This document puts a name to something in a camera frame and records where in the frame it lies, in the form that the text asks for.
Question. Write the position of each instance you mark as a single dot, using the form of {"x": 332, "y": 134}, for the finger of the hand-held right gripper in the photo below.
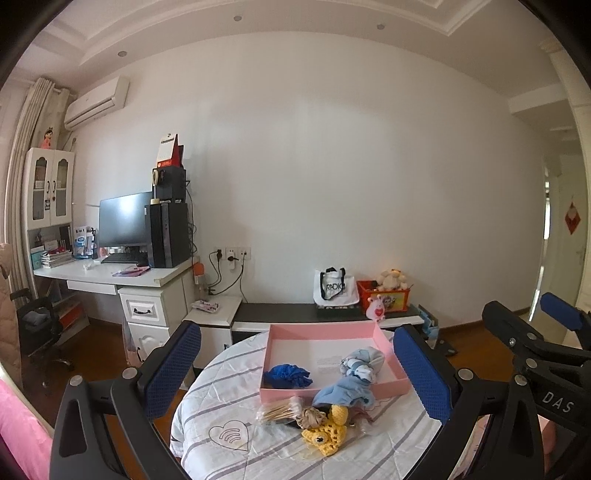
{"x": 561, "y": 313}
{"x": 512, "y": 330}

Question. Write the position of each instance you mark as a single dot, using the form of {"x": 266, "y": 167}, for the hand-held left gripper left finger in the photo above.
{"x": 173, "y": 364}

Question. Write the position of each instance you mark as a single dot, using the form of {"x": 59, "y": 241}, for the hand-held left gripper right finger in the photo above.
{"x": 422, "y": 374}

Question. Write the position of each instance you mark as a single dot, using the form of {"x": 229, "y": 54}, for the light blue baby clothes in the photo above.
{"x": 344, "y": 392}

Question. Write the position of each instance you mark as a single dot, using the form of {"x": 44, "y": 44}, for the clear bag of cotton swabs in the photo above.
{"x": 277, "y": 410}

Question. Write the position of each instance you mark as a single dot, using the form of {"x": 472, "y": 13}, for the yellow crochet toy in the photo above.
{"x": 323, "y": 436}

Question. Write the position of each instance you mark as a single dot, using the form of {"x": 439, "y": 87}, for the beige scrunchie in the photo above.
{"x": 311, "y": 417}

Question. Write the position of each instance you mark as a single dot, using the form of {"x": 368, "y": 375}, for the pink shallow box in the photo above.
{"x": 304, "y": 341}

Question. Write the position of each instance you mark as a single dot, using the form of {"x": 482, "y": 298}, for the black bathroom scale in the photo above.
{"x": 447, "y": 347}

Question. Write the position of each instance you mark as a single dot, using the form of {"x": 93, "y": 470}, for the white door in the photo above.
{"x": 570, "y": 277}

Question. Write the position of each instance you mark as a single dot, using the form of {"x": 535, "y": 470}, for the light blue carton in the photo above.
{"x": 429, "y": 325}

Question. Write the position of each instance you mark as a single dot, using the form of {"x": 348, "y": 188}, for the white low side cabinet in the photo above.
{"x": 217, "y": 321}

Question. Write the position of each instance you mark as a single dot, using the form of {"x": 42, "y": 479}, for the pink snack packet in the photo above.
{"x": 205, "y": 306}

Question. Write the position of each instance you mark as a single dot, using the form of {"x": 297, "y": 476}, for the red toy box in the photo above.
{"x": 395, "y": 302}

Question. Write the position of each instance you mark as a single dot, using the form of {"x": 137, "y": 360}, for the pink heart plush toy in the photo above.
{"x": 376, "y": 309}

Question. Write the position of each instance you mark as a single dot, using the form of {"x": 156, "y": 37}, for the orange cap bottle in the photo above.
{"x": 199, "y": 274}

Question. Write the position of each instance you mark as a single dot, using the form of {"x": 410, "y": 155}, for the red door decoration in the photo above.
{"x": 572, "y": 217}

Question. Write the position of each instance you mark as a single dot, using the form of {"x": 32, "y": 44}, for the beige plush toy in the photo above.
{"x": 391, "y": 279}

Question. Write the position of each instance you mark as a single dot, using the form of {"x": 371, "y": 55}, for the pink notebook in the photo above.
{"x": 131, "y": 271}

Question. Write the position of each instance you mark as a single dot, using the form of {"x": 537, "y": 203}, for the orange storage box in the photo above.
{"x": 71, "y": 316}

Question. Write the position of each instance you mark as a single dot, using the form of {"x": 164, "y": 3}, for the blue scrunchie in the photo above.
{"x": 286, "y": 376}

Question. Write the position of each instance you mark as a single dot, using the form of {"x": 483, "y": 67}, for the black low bench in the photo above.
{"x": 277, "y": 311}

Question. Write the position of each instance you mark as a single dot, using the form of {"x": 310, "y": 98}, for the black keyboard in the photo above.
{"x": 123, "y": 258}

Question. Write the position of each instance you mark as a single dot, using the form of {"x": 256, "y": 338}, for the white tote bag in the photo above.
{"x": 337, "y": 288}

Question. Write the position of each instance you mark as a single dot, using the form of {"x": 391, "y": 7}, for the white desk with drawers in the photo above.
{"x": 92, "y": 273}

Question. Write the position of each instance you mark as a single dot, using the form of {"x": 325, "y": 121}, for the white striped quilt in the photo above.
{"x": 258, "y": 457}

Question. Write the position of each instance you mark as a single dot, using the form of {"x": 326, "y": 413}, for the black computer tower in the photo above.
{"x": 168, "y": 235}

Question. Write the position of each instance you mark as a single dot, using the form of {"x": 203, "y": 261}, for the black office chair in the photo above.
{"x": 39, "y": 318}

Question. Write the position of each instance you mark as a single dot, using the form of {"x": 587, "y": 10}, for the blue and white carton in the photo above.
{"x": 84, "y": 242}

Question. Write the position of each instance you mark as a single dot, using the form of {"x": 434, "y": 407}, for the black computer monitor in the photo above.
{"x": 124, "y": 219}

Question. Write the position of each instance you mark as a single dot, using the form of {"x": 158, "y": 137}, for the stack of books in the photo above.
{"x": 57, "y": 258}

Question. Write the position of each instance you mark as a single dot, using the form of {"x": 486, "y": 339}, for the pink bedsheet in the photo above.
{"x": 23, "y": 415}

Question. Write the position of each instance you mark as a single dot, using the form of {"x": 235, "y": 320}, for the black speaker box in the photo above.
{"x": 173, "y": 184}

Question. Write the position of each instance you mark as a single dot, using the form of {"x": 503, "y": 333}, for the red and white calendar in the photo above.
{"x": 167, "y": 150}

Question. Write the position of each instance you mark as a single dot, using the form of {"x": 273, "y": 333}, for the white glass-door cabinet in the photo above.
{"x": 46, "y": 184}

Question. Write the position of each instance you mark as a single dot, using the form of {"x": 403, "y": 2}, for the small pink doll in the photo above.
{"x": 48, "y": 138}

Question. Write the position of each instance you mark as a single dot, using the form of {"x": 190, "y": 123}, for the white air conditioner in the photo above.
{"x": 94, "y": 104}

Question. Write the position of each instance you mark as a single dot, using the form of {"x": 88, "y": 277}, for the beige curtain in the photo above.
{"x": 32, "y": 120}

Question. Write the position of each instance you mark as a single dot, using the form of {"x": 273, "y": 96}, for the white wall sockets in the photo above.
{"x": 240, "y": 253}

